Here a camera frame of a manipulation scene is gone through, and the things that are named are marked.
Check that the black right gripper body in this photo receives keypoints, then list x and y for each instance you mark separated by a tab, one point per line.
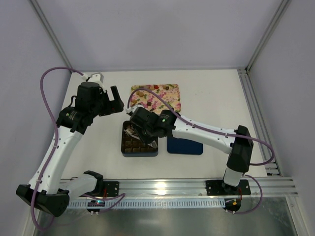
143	132

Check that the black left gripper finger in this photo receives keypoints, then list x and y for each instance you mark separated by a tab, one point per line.
115	106
115	93

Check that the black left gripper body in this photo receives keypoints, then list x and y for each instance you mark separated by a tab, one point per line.
108	103

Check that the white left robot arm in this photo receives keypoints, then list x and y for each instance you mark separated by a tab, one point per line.
44	191

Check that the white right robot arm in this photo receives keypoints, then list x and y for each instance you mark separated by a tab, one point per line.
236	143

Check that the blue chocolate box with tray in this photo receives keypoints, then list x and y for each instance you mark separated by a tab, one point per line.
131	147

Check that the blue box lid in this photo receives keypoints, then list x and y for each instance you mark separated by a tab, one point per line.
184	146

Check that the floral serving tray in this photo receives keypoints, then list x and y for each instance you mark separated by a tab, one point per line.
170	93

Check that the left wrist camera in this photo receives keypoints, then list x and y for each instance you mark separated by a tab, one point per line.
95	78

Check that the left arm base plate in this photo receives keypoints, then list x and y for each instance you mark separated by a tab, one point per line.
110	189

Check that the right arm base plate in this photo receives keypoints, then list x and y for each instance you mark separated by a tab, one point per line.
219	188

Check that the slotted cable duct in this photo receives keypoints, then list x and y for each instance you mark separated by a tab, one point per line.
129	203

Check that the aluminium frame rail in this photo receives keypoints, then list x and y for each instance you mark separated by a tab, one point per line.
196	187

